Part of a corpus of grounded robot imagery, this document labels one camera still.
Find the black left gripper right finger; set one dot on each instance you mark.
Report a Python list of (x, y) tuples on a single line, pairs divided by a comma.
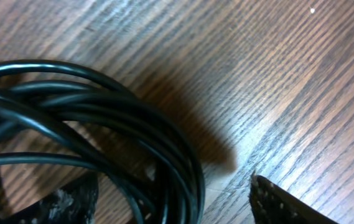
[(270, 204)]

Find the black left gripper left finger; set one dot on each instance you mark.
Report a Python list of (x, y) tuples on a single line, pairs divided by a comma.
[(74, 203)]

